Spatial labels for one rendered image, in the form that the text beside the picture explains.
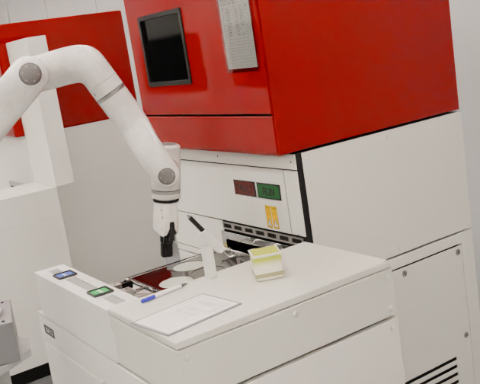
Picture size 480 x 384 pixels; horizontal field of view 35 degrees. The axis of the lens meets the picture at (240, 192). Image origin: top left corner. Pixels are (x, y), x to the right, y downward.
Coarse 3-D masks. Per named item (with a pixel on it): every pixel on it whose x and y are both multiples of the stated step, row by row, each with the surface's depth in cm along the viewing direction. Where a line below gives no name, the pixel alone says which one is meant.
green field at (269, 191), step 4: (260, 184) 232; (264, 184) 230; (260, 188) 232; (264, 188) 230; (268, 188) 229; (272, 188) 227; (276, 188) 225; (260, 192) 233; (264, 192) 231; (268, 192) 229; (272, 192) 227; (276, 192) 226; (260, 196) 233; (264, 196) 231; (268, 196) 230; (272, 196) 228; (276, 196) 226
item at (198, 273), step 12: (216, 252) 247; (228, 252) 244; (240, 252) 242; (216, 264) 233; (228, 264) 231; (144, 276) 233; (156, 276) 231; (168, 276) 229; (180, 276) 227; (192, 276) 225; (156, 288) 219
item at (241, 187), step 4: (236, 184) 243; (240, 184) 241; (244, 184) 239; (248, 184) 237; (252, 184) 235; (236, 188) 244; (240, 188) 242; (244, 188) 240; (248, 188) 238; (252, 188) 236; (236, 192) 244; (240, 192) 242; (244, 192) 240; (248, 192) 238; (252, 192) 236
